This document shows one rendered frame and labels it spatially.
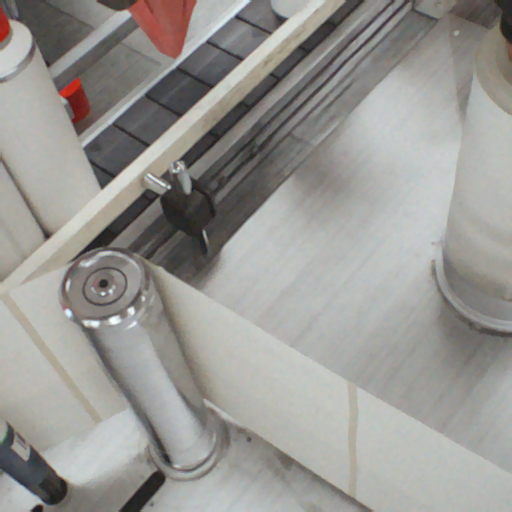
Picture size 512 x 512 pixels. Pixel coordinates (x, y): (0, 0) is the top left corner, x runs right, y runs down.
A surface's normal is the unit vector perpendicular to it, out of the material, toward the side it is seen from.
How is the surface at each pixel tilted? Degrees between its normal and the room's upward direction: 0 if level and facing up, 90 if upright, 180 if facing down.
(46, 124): 90
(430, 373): 0
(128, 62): 0
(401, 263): 0
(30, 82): 90
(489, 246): 89
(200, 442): 90
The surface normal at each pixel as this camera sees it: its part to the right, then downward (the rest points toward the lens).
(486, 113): -0.92, 0.38
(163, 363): 0.72, 0.53
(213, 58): -0.11, -0.55
